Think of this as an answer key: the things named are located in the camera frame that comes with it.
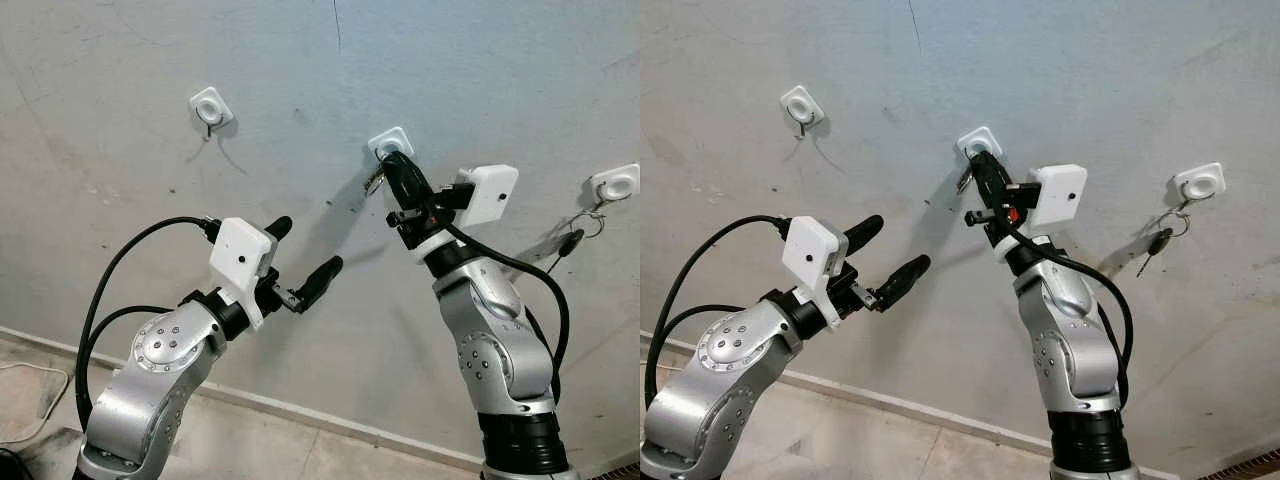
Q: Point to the silver key bunch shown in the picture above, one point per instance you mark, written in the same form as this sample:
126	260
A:
374	182
964	181

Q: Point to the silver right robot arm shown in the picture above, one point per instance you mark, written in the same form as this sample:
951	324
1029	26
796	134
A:
495	350
1075	350

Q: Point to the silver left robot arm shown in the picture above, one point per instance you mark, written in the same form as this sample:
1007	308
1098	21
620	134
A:
700	400
150	400

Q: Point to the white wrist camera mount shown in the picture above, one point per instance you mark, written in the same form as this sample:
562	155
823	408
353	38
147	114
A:
490	195
812	255
1058	195
240	258

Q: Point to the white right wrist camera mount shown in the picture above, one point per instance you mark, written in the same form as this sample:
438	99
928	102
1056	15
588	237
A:
1058	195
490	195

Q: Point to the white adhesive wall hook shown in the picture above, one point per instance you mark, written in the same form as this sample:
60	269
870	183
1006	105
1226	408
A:
617	184
210	104
980	140
1199	184
801	103
392	140

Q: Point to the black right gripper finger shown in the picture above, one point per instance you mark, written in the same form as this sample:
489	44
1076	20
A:
986	188
999	176
414	174
400	188

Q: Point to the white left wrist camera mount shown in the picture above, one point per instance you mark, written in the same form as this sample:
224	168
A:
812	255
240	258

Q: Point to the metal floor drain grate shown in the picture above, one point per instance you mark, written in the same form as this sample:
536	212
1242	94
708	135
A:
625	473
1250	465

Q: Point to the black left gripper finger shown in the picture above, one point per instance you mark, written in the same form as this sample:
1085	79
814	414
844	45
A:
320	282
907	280
865	232
279	229

